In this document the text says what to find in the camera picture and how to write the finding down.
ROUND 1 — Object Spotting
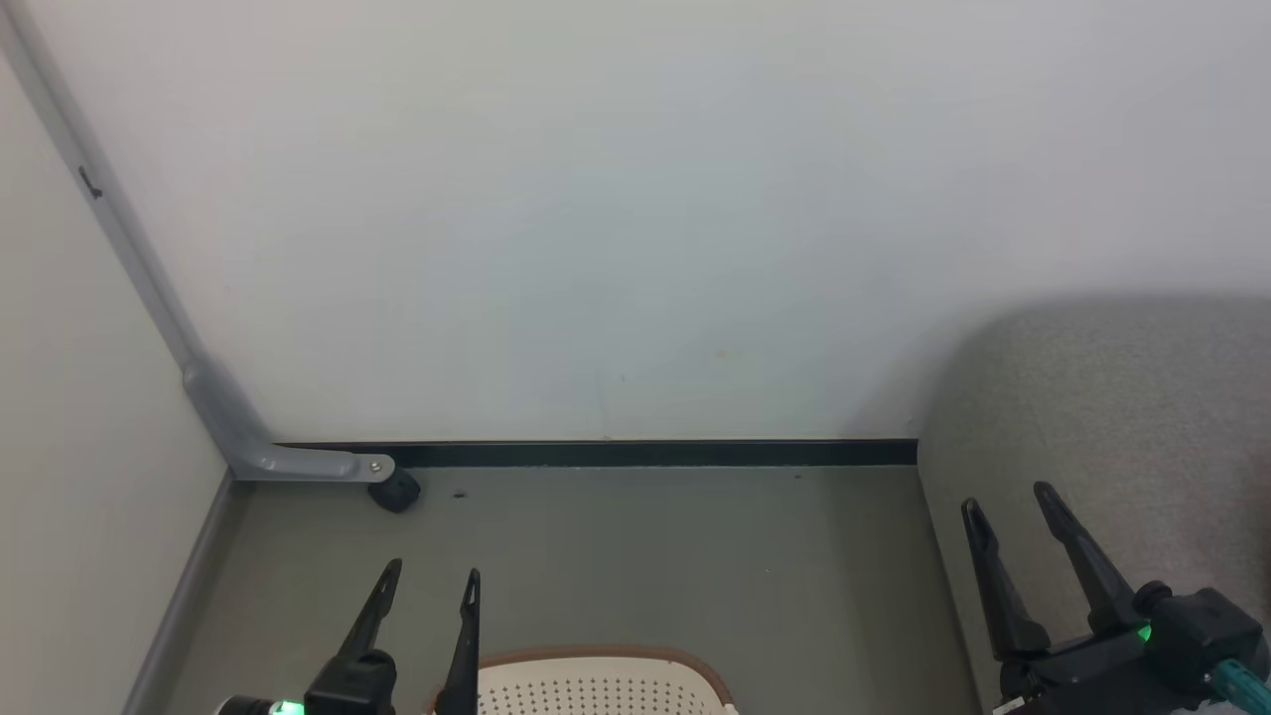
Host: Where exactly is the grey metal partition frame leg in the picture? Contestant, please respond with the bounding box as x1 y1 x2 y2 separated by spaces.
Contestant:
0 5 396 486

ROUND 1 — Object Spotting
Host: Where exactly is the grey skirting board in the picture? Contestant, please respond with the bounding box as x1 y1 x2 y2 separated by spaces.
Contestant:
123 475 245 715

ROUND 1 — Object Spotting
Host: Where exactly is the cream laundry basket brown rim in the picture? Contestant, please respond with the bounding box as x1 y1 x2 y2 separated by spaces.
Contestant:
427 645 741 715

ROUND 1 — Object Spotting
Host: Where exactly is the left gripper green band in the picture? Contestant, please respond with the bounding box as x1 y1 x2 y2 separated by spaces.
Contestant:
268 558 484 715

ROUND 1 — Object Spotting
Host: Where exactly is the black skirting strip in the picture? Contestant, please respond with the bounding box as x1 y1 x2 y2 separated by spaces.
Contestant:
273 439 918 469

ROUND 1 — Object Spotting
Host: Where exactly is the grey fabric sofa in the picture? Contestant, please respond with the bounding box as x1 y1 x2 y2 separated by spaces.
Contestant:
916 296 1271 715

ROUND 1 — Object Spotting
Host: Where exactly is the teal cable connector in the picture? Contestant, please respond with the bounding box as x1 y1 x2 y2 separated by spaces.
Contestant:
1206 658 1271 704

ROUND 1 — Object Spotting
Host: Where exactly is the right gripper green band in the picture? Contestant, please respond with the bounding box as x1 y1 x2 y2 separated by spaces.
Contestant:
960 482 1271 715

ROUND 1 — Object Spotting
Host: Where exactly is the black caster wheel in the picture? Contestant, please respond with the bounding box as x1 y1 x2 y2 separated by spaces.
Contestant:
367 471 422 514

